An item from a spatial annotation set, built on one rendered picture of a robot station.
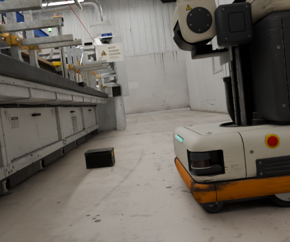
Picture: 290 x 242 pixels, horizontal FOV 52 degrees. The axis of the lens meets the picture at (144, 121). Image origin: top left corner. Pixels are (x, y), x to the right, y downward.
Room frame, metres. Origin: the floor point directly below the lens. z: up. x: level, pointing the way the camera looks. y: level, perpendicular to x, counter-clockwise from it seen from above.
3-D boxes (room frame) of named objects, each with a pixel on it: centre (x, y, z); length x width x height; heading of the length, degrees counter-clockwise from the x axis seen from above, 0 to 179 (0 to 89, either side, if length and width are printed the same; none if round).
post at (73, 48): (3.02, 0.63, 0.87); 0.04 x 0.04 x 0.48; 1
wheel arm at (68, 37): (1.56, 0.54, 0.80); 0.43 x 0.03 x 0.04; 91
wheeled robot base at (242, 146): (1.32, -0.47, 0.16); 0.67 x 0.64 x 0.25; 91
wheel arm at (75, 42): (1.81, 0.54, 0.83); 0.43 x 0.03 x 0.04; 91
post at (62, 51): (2.51, 0.62, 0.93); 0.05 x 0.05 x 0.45; 1
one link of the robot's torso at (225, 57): (1.26, -0.31, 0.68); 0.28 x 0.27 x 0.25; 1
